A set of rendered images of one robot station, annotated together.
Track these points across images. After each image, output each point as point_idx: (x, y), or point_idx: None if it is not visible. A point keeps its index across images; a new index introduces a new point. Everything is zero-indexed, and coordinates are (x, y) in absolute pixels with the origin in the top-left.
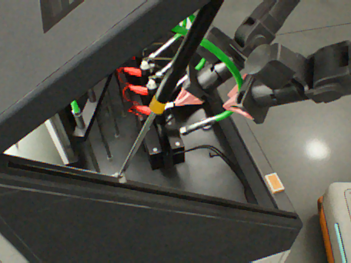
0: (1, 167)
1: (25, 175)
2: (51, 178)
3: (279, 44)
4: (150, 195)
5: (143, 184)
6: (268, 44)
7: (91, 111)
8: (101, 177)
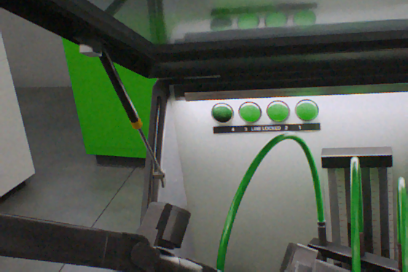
0: (157, 93)
1: (152, 106)
2: (152, 122)
3: (162, 204)
4: (146, 198)
5: (156, 195)
6: (175, 206)
7: (343, 252)
8: (157, 157)
